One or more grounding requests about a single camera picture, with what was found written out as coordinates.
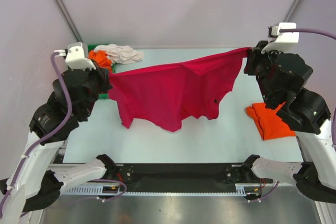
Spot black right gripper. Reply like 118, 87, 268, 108
244, 40, 287, 105

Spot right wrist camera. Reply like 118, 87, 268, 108
261, 22, 299, 54

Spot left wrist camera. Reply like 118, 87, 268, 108
54, 42, 96, 70

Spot crumpled orange t shirt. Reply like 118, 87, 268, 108
89, 50, 113, 72

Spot crimson t shirt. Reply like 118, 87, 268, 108
109, 48, 248, 132

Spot green plastic bin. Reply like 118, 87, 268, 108
88, 44, 116, 100

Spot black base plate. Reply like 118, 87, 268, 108
107, 163, 260, 193

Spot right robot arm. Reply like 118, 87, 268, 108
242, 40, 335, 204

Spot white t shirt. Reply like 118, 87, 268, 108
94, 44, 144, 65

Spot grey slotted cable duct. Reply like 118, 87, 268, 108
63, 185, 251, 197

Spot aluminium frame rail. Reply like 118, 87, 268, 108
48, 163, 323, 187

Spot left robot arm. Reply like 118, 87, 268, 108
1, 67, 116, 223

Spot folded orange t shirt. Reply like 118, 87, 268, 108
245, 103, 296, 141

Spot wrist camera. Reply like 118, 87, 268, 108
261, 22, 299, 54
54, 42, 96, 70

